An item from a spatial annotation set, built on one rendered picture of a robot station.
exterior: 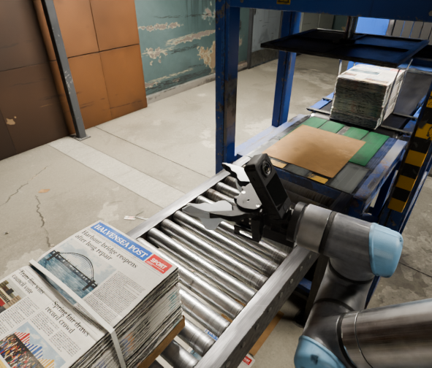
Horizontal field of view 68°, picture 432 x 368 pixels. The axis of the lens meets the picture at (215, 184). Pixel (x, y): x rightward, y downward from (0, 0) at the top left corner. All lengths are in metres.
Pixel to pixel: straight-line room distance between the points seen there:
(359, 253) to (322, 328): 0.12
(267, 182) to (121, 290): 0.38
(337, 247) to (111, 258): 0.49
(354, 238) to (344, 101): 1.65
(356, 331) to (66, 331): 0.49
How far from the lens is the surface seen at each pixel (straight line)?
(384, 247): 0.54
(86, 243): 0.85
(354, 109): 2.12
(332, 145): 1.82
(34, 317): 0.75
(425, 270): 2.48
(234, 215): 0.55
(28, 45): 3.71
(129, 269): 0.76
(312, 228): 0.54
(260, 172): 0.51
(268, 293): 1.00
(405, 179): 1.32
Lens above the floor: 1.59
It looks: 34 degrees down
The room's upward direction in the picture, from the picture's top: straight up
